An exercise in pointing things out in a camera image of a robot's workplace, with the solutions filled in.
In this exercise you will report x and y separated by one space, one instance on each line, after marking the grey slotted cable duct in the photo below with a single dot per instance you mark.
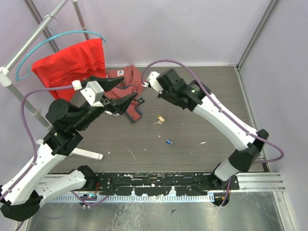
171 198

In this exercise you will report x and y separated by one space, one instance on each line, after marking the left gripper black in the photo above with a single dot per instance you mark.
121 104

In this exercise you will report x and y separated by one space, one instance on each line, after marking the aluminium frame post right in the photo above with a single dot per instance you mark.
258 31

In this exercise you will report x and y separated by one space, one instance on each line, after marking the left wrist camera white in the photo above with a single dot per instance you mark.
92 91

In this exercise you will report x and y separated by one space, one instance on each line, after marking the bright red cloth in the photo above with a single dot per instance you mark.
77 62

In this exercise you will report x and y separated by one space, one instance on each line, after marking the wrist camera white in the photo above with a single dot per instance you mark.
92 91
152 82

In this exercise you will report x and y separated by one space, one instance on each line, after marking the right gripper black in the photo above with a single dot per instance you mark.
163 96

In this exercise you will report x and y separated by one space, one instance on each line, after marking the yellow tag key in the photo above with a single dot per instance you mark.
160 121

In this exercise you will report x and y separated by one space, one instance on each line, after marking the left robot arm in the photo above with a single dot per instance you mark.
23 196

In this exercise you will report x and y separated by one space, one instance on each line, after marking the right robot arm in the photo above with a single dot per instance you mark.
197 98

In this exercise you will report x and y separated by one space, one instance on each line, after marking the dusty red shirt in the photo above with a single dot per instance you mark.
132 82

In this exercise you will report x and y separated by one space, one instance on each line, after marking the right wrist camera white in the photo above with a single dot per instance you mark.
152 82

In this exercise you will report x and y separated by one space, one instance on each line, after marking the blue tag key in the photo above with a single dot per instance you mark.
170 142

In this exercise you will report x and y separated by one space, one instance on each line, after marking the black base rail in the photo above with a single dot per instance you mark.
158 183

